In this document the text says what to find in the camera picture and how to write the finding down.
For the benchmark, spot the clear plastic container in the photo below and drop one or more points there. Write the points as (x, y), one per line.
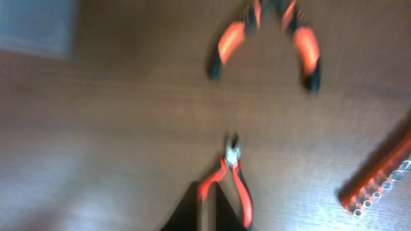
(39, 27)

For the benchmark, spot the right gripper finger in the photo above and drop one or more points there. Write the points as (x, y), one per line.
(193, 214)

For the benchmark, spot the orange socket bit rail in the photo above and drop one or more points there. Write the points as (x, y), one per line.
(384, 169)

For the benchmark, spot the small red cutter pliers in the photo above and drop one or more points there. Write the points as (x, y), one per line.
(230, 162)

